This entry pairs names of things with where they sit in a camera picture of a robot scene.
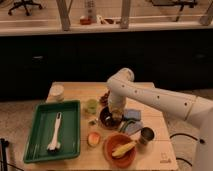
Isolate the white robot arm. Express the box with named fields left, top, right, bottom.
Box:
left=107, top=68, right=213, bottom=171

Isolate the purple bowl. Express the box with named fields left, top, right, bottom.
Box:
left=99, top=107, right=123, bottom=129

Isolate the orange clay bowl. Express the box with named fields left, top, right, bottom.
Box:
left=103, top=133, right=136, bottom=169

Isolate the red bowl on shelf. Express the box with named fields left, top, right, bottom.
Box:
left=80, top=18, right=92, bottom=25

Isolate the blue cloth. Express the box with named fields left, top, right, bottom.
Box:
left=124, top=109, right=141, bottom=121

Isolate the dark red grapes toy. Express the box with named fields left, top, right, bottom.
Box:
left=99, top=92, right=110, bottom=106

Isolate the green plastic cup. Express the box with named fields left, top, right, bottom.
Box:
left=85, top=99, right=98, bottom=114

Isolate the small metal object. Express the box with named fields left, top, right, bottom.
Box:
left=89, top=120, right=98, bottom=126

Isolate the orange peach toy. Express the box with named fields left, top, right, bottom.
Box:
left=87, top=132, right=101, bottom=147

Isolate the silver metal cup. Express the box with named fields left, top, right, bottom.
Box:
left=138, top=127, right=155, bottom=145

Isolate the yellow corn cob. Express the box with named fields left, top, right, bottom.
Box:
left=112, top=141, right=136, bottom=158

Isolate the white round container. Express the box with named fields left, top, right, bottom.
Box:
left=50, top=84, right=64, bottom=101

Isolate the white dish brush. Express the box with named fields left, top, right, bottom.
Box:
left=47, top=112, right=62, bottom=152

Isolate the green plastic tray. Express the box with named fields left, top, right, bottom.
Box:
left=23, top=100, right=81, bottom=164

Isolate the black stand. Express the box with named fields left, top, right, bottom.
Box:
left=0, top=138, right=9, bottom=171

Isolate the black office chair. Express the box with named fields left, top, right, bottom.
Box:
left=8, top=0, right=43, bottom=16

